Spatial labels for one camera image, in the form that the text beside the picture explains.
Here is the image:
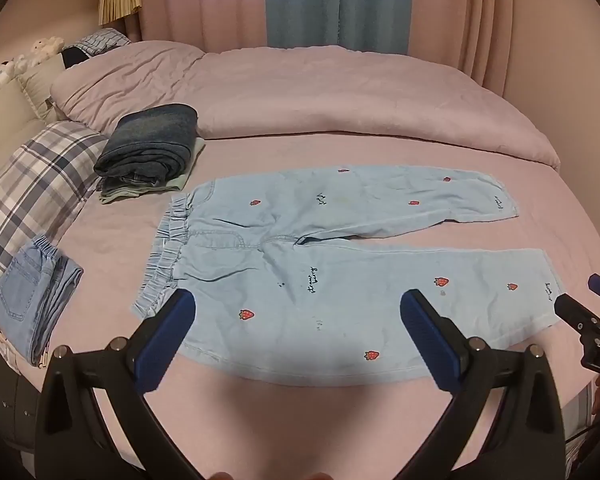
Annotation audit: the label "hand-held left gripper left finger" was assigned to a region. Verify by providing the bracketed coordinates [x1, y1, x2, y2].
[34, 287, 206, 480]

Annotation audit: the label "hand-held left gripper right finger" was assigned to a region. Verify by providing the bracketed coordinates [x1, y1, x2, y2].
[399, 287, 566, 480]

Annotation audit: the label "light blue strawberry pants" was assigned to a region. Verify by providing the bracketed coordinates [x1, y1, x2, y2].
[132, 165, 563, 388]

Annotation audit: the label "folded blue denim pants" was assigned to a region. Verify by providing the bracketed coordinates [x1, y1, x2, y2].
[0, 234, 85, 367]

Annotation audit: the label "pink bed sheet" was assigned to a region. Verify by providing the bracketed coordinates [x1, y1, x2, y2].
[10, 130, 600, 480]

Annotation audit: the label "folded pale green garment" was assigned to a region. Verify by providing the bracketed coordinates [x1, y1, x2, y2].
[99, 137, 207, 205]

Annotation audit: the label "folded dark denim jeans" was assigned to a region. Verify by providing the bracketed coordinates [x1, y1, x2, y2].
[94, 104, 199, 192]

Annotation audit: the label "large plaid pillow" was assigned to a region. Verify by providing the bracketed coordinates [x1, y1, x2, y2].
[0, 121, 110, 311]

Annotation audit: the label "pink duvet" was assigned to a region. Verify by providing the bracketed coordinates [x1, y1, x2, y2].
[195, 45, 561, 171]

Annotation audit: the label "cream cushion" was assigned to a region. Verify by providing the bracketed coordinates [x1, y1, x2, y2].
[17, 52, 70, 123]

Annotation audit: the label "dark navy cushion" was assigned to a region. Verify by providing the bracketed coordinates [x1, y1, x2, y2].
[61, 46, 100, 69]

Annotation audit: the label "pink curtain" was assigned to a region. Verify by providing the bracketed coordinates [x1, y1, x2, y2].
[407, 0, 533, 100]
[137, 0, 268, 55]

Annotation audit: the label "small plaid pillow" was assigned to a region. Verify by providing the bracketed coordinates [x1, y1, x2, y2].
[75, 29, 132, 57]

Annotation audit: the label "black and white plush toy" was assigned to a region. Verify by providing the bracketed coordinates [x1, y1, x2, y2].
[0, 57, 28, 100]

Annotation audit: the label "blue curtain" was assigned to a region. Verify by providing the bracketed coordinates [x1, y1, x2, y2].
[263, 0, 414, 57]

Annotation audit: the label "grey tufted bed frame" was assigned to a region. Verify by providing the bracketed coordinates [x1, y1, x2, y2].
[0, 342, 48, 458]

